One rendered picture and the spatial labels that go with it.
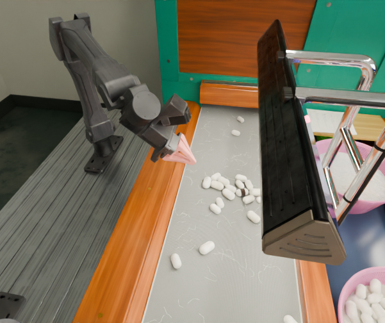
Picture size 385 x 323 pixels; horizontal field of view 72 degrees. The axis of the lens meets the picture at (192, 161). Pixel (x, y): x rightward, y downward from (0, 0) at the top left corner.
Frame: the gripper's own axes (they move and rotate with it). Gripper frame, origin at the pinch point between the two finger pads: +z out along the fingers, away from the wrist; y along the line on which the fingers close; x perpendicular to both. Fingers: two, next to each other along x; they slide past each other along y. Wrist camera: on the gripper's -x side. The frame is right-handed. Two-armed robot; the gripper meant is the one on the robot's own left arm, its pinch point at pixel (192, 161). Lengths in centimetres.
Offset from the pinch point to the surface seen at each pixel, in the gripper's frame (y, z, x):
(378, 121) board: 41, 50, -32
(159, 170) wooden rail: 4.5, -2.0, 13.9
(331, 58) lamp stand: 4.3, 2.8, -35.6
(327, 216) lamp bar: -32.0, -2.5, -30.6
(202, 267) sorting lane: -20.6, 12.2, 5.4
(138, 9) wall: 140, -47, 39
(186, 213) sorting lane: -7.2, 7.4, 9.3
